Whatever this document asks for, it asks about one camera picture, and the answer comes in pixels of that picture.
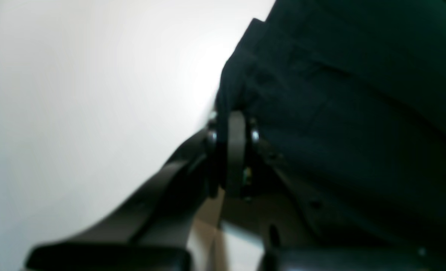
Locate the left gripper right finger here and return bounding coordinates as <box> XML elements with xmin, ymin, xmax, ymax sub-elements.
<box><xmin>223</xmin><ymin>111</ymin><xmax>446</xmax><ymax>271</ymax></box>

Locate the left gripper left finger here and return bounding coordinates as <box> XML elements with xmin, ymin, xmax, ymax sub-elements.
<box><xmin>26</xmin><ymin>128</ymin><xmax>217</xmax><ymax>271</ymax></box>

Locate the black T-shirt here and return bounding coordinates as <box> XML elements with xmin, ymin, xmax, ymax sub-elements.
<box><xmin>216</xmin><ymin>0</ymin><xmax>446</xmax><ymax>254</ymax></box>

